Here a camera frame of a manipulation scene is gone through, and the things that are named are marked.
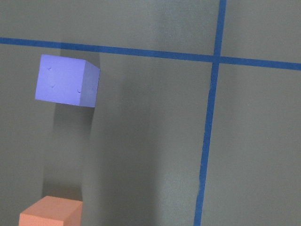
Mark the purple foam block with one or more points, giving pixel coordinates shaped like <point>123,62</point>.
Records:
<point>67,80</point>

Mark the orange foam block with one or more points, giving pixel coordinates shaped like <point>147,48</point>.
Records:
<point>52,211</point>

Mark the brown paper table cover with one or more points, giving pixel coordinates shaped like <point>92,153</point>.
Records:
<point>197,119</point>

